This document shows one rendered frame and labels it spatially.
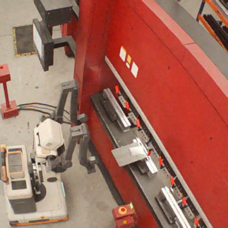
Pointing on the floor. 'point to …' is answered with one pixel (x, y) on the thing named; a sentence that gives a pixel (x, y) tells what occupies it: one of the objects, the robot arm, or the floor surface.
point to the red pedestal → (10, 107)
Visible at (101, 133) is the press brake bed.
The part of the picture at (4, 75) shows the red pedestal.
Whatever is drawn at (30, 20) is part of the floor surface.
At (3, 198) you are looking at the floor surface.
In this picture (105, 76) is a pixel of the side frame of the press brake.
